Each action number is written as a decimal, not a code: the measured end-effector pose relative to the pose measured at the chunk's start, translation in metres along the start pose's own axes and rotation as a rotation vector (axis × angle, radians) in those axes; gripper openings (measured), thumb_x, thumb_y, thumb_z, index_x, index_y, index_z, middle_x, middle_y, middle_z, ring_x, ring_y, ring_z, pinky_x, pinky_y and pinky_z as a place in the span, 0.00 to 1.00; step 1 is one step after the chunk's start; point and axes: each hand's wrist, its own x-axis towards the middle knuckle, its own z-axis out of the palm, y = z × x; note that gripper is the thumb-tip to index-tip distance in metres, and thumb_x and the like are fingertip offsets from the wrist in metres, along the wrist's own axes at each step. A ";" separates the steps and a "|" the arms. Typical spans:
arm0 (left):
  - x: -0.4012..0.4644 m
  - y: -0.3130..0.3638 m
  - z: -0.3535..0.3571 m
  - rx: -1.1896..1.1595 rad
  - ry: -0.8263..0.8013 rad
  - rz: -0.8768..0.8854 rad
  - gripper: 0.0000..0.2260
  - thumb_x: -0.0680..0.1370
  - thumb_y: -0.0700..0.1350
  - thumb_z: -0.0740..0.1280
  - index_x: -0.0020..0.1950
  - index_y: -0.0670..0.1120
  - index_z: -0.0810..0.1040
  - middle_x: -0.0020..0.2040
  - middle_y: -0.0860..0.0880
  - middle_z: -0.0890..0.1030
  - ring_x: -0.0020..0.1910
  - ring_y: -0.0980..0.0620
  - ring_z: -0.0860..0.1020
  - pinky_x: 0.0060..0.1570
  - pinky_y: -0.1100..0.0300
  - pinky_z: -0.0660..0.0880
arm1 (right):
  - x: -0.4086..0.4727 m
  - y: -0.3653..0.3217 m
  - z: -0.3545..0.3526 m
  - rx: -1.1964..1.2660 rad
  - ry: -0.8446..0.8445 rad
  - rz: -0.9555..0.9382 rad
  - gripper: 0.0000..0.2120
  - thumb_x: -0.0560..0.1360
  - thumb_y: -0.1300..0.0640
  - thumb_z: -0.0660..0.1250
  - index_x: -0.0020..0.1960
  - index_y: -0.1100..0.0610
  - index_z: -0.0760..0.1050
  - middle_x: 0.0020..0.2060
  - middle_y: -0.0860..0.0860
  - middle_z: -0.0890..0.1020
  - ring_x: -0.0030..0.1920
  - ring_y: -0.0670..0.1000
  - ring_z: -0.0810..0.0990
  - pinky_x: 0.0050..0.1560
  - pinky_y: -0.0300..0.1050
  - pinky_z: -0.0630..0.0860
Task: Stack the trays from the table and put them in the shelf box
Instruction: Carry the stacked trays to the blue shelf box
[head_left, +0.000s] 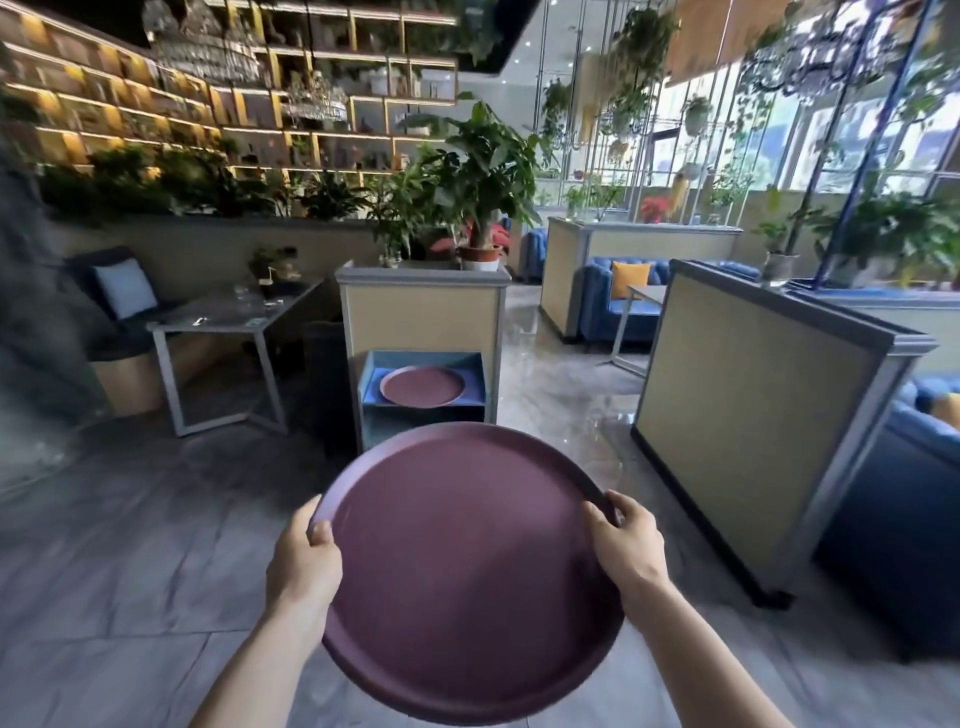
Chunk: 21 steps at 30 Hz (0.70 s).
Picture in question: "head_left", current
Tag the person's right hand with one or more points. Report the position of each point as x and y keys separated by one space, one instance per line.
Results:
x=634 y=541

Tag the person's left hand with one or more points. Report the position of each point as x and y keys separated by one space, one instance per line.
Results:
x=300 y=559

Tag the person's right thumb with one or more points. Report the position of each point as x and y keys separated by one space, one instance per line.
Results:
x=600 y=532

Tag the person's left thumb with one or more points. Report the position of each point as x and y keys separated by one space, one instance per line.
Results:
x=325 y=541

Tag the large round maroon tray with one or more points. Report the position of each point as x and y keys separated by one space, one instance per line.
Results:
x=472 y=577

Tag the person's left forearm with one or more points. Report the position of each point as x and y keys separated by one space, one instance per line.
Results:
x=259 y=664

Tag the person's right forearm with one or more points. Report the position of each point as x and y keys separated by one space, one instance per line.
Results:
x=705 y=656

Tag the blue side cabinet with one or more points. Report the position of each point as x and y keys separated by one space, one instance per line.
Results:
x=420 y=397

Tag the small round maroon tray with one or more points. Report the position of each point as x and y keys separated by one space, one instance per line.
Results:
x=422 y=386

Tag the large beige booth partition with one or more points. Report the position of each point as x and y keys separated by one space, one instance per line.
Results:
x=757 y=435

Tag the light dining table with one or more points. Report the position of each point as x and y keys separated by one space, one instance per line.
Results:
x=641 y=315

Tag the blue tufted sofa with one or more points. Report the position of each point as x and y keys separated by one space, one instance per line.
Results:
x=619 y=300

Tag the grey marble dining table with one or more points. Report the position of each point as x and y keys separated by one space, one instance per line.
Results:
x=225 y=330

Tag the beige partition with grey trim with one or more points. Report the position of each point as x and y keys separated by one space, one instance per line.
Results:
x=424 y=315

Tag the yellow cushion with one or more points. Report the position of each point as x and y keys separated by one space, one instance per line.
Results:
x=631 y=279

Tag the small tabletop plant decoration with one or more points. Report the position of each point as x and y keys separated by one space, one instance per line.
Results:
x=274 y=274

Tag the beige booth partition with planter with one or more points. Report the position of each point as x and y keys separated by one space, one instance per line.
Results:
x=637 y=262

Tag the dark bench seat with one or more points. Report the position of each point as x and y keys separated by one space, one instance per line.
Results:
x=120 y=337

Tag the blue sofa with orange cushion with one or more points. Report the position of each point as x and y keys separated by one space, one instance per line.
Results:
x=900 y=525

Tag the white and red plant pot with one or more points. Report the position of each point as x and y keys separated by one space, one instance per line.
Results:
x=480 y=257

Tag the light blue cushion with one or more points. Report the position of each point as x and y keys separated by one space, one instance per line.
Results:
x=126 y=289

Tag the potted plant in white pot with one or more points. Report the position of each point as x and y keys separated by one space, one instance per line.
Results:
x=780 y=232

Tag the large potted green plant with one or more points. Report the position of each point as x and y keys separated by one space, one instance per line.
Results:
x=469 y=180

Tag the row of green hedge plants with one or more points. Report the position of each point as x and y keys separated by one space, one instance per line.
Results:
x=195 y=184

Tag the green plants by window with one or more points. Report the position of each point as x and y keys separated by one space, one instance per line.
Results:
x=892 y=232

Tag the small crystal chandelier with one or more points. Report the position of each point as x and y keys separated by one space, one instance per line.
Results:
x=316 y=97

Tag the hanging green plant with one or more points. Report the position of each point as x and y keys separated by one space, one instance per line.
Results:
x=637 y=67

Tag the blue metal pole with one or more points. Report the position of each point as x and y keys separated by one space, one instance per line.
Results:
x=862 y=142

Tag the large crystal chandelier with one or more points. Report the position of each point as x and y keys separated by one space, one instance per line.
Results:
x=199 y=45

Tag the dark crystal chandelier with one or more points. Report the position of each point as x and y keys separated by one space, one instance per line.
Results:
x=821 y=49

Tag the lit wall display shelving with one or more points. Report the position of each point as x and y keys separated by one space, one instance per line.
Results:
x=240 y=82

